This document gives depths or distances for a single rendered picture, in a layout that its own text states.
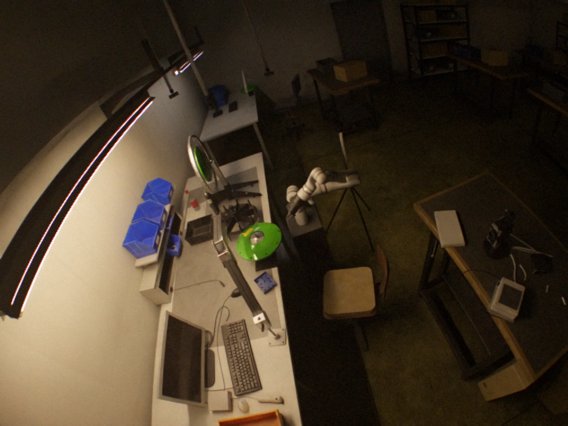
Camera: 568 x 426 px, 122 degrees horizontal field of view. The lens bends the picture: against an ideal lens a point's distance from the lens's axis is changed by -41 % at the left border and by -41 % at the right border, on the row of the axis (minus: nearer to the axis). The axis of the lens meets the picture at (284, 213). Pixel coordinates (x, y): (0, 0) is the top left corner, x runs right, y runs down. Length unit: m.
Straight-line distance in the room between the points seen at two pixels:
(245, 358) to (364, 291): 0.90
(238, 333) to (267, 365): 0.27
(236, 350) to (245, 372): 0.15
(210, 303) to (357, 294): 0.99
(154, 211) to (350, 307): 1.63
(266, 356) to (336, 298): 0.66
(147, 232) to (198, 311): 0.69
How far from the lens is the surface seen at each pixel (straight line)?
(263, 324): 1.30
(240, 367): 1.53
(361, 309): 1.83
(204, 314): 1.81
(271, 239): 1.68
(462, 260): 1.64
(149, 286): 1.93
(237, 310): 1.70
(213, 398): 1.55
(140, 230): 2.07
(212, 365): 1.63
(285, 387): 1.45
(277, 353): 1.50
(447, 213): 1.81
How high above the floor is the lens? 2.29
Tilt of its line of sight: 42 degrees down
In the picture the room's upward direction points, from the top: 22 degrees counter-clockwise
